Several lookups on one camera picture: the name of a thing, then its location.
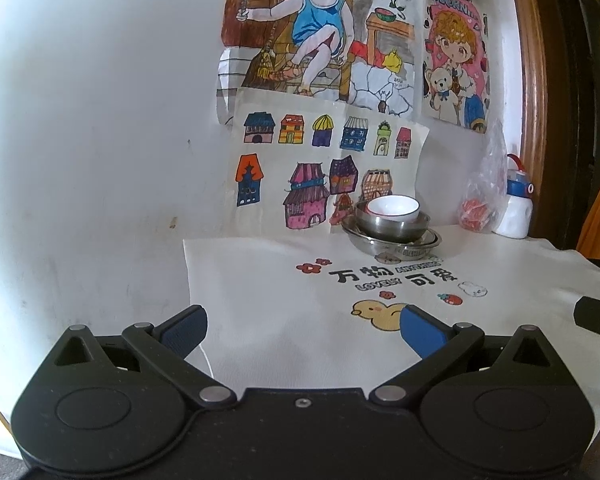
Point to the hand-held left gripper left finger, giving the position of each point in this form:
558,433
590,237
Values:
185,332

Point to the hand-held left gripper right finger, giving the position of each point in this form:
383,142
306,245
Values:
420,335

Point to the stainless steel plate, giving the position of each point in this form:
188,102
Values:
433,241
392,256
347,228

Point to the stainless steel bowl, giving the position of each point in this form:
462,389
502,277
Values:
390,232

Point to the white bowl with red rim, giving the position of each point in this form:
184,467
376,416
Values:
392,205

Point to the printed white table cloth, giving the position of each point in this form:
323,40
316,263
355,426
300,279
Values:
300,340

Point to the white and blue water bottle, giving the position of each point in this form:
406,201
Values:
512,215

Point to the clear plastic bag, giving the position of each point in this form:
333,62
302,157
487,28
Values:
482,195

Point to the dark door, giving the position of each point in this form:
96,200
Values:
587,160

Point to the colourful houses drawing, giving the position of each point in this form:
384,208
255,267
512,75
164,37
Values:
280,170

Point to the child with teddy bear drawing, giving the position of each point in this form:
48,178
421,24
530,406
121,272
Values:
455,60

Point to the boy with fan drawing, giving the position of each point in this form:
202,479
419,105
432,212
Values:
320,20

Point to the brown wooden door frame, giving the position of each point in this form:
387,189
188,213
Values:
527,85

